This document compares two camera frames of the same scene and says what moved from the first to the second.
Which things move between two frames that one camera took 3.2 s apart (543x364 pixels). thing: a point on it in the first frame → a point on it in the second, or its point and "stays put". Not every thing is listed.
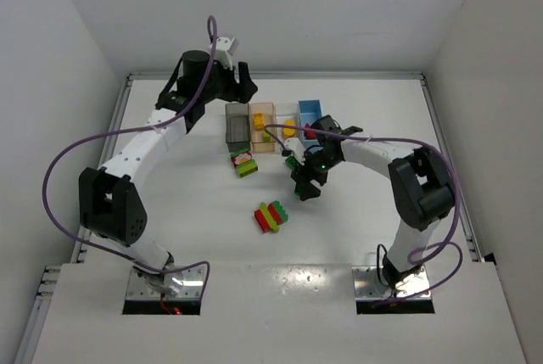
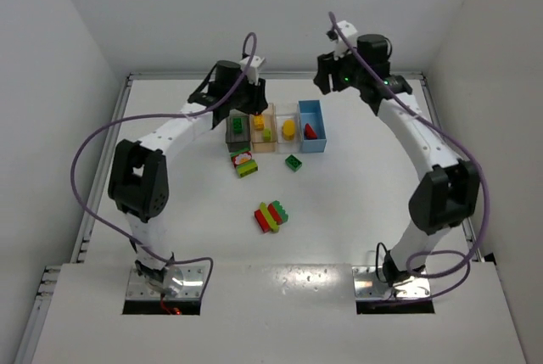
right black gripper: x=310 y=175 → x=323 y=74
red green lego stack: x=270 y=217 stays put
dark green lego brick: x=291 y=162 stays put
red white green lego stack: x=243 y=161 stays put
